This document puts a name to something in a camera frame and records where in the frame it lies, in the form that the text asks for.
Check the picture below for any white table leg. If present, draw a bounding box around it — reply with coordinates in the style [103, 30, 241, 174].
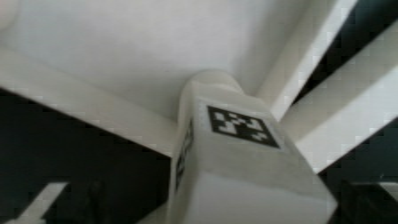
[167, 70, 337, 224]

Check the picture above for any white U-shaped obstacle fence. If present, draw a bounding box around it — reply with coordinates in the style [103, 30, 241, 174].
[280, 21, 398, 172]

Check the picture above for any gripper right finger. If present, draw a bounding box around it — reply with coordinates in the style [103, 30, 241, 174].
[328, 181, 398, 224]

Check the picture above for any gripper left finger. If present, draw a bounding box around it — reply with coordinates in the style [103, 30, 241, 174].
[5, 181, 112, 224]

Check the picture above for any white square table top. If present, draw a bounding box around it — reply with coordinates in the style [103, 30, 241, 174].
[0, 0, 360, 158]

